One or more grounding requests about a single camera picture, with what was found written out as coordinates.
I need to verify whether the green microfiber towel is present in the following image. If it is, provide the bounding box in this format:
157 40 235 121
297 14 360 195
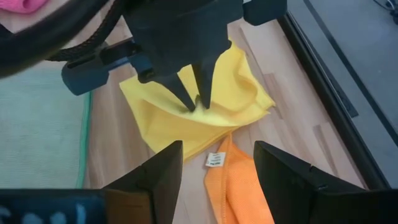
0 67 94 190

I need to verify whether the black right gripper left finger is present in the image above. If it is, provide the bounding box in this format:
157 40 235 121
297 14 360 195
104 139 184 224

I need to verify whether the black aluminium extrusion frame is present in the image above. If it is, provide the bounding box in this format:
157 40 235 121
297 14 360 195
278 12 392 190

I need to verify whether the pink microfiber towel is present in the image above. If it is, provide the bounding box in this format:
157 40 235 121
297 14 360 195
0 0 50 15

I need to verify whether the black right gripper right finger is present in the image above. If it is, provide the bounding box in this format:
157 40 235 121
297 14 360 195
253 139 398 224

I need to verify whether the orange microfiber towel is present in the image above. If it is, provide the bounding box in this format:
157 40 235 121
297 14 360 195
203 133 276 224

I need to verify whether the black sleeved gripper cable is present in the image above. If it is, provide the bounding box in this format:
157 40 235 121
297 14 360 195
0 0 128 78

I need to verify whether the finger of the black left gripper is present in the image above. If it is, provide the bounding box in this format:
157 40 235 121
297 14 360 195
157 73 197 113
191 58 217 110

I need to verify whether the yellow microfiber towel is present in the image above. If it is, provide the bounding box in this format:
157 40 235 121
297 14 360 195
119 39 276 162

